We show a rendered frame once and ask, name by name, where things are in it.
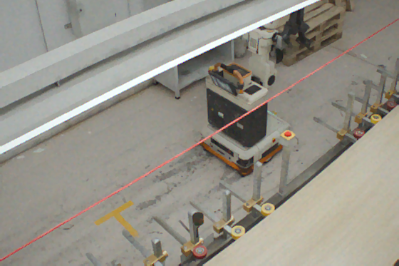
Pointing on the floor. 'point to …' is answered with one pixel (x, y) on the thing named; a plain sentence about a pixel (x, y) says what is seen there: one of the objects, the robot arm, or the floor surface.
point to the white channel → (140, 30)
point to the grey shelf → (195, 70)
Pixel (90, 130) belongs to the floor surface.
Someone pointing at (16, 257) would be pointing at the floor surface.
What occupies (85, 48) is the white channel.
